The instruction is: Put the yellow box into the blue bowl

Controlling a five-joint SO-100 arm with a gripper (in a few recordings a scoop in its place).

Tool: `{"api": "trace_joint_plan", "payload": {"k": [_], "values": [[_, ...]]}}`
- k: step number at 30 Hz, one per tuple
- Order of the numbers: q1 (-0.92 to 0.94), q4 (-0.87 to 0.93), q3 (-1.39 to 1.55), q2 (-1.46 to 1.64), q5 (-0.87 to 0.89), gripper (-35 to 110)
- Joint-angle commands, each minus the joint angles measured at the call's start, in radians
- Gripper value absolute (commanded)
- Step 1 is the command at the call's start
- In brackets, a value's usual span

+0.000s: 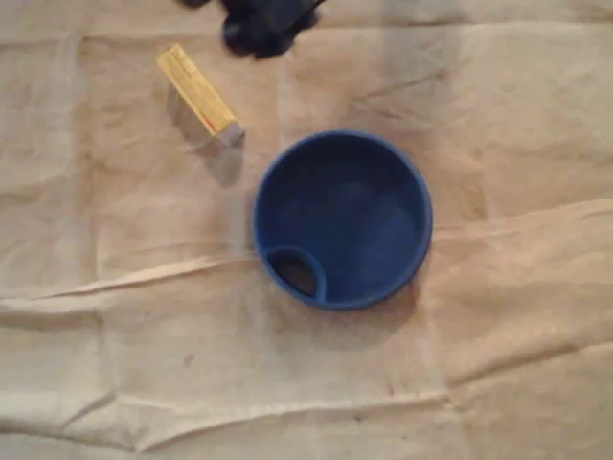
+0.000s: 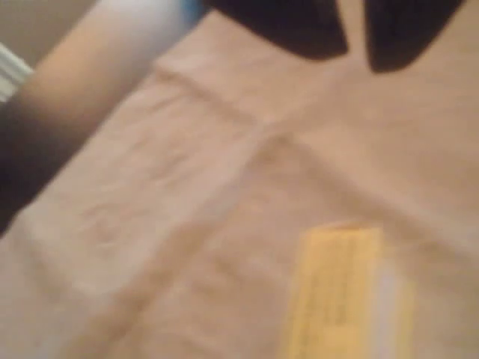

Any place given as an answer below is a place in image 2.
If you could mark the beige wrinkled cloth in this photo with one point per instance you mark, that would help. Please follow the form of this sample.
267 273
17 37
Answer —
224 209

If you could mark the yellow rectangular box white label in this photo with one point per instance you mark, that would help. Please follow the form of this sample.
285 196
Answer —
337 291

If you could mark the beige and dark pole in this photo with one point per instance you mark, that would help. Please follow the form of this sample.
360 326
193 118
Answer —
71 101

